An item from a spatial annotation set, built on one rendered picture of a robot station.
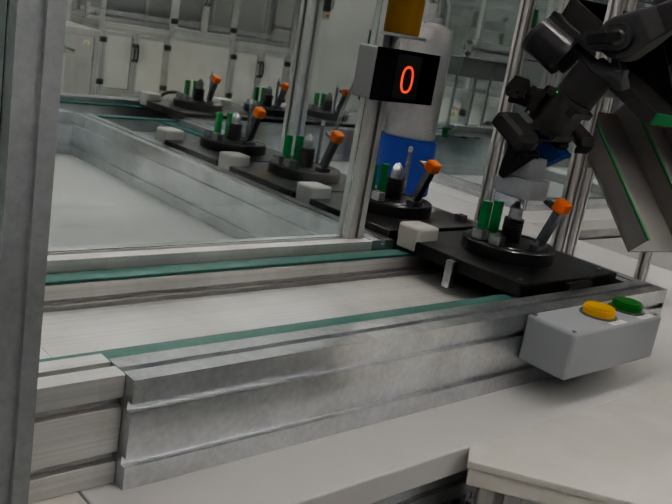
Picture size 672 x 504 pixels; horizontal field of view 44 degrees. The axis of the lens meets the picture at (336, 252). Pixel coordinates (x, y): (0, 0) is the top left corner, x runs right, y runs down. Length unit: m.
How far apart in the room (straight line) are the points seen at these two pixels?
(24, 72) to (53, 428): 0.29
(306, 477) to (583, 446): 0.34
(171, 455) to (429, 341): 0.32
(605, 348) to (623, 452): 0.15
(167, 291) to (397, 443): 0.33
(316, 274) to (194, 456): 0.45
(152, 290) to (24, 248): 0.44
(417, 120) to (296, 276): 1.12
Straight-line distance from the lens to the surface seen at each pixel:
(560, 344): 1.03
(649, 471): 0.98
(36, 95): 0.55
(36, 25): 0.55
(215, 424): 0.76
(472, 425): 0.95
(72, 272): 0.97
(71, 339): 0.87
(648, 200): 1.53
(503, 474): 0.88
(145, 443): 0.73
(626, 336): 1.12
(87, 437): 0.71
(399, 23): 1.17
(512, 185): 1.26
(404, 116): 2.18
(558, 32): 1.22
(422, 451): 0.87
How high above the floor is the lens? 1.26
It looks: 15 degrees down
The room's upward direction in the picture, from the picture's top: 10 degrees clockwise
